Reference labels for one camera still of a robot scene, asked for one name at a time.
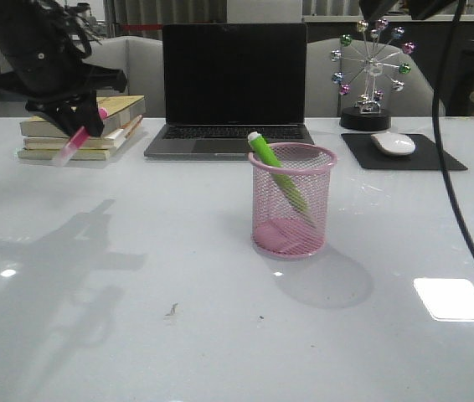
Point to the green marker pen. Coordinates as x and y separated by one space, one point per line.
283 181

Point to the white computer mouse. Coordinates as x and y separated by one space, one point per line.
393 143

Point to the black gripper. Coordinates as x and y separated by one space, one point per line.
50 83

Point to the black mouse pad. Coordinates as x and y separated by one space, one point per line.
425 157

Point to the ferris wheel desk ornament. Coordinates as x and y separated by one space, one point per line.
369 70

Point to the yellow book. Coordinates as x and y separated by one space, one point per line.
121 109
85 153

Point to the middle book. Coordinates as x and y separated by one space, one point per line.
114 139

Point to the pink marker pen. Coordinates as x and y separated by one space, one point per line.
72 146

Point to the pink mesh pen holder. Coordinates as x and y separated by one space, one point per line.
277 229

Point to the left grey chair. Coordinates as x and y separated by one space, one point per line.
141 60

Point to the top yellow book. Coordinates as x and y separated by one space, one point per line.
121 109

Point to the grey laptop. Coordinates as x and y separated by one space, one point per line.
223 81

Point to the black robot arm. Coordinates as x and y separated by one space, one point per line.
47 45

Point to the bottom yellow book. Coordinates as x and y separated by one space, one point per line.
85 153

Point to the white cabinet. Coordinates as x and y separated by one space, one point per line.
264 11

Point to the right grey chair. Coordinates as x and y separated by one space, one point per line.
322 99

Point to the grey chair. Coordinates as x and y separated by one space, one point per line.
141 60
322 99

